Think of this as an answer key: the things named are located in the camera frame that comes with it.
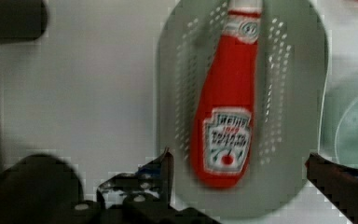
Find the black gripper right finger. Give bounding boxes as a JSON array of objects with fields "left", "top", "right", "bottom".
[{"left": 305, "top": 153, "right": 358, "bottom": 224}]

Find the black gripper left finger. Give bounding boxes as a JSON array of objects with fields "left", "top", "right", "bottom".
[{"left": 96, "top": 147, "right": 221, "bottom": 224}]

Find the red ketchup bottle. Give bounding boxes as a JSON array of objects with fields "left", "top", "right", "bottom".
[{"left": 190, "top": 0, "right": 263, "bottom": 189}]

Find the green oval strainer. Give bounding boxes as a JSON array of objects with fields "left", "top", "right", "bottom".
[{"left": 156, "top": 0, "right": 328, "bottom": 221}]

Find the green cup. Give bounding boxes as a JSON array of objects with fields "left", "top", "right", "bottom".
[{"left": 319, "top": 86, "right": 358, "bottom": 169}]

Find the black cylinder lower left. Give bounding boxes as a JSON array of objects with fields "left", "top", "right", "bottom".
[{"left": 0, "top": 154, "right": 83, "bottom": 224}]

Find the black cylinder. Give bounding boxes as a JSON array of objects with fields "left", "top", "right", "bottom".
[
  {"left": 0, "top": 0, "right": 48, "bottom": 45},
  {"left": 0, "top": 154, "right": 83, "bottom": 224}
]

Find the black cylinder upper left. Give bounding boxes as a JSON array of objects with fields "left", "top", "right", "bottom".
[{"left": 0, "top": 0, "right": 48, "bottom": 45}]

